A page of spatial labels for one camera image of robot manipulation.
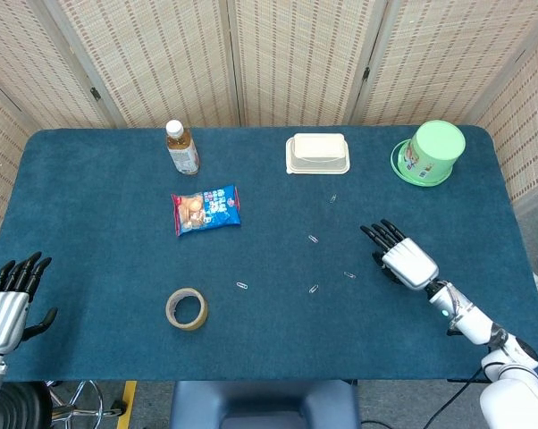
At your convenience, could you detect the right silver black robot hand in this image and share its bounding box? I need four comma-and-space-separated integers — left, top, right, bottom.
360, 218, 441, 290

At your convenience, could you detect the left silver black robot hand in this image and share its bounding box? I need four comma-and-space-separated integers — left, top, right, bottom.
0, 251, 59, 357

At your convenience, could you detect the black padded chair seat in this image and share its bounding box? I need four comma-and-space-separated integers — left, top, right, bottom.
0, 382, 54, 429

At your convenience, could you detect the chrome stool base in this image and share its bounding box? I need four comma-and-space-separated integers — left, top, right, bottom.
45, 379, 130, 424

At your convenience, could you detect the green plastic bucket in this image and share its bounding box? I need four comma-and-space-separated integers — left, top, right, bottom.
390, 120, 467, 188

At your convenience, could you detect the blue carpet table cover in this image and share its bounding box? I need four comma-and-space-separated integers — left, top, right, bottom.
0, 126, 538, 383

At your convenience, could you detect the cream plastic lidded container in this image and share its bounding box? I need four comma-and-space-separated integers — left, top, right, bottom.
284, 131, 351, 175

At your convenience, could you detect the yellow packing tape roll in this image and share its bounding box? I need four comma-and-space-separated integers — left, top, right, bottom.
164, 287, 209, 332

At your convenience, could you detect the blue grey robot torso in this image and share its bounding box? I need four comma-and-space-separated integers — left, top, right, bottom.
169, 379, 362, 429

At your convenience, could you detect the blue snack bag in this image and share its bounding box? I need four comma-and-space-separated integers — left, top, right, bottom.
170, 184, 242, 238

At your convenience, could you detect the amber tea bottle white cap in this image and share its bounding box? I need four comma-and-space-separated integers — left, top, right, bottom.
164, 119, 201, 176

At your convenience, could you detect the black cable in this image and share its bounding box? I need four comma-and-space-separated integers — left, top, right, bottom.
423, 368, 492, 429

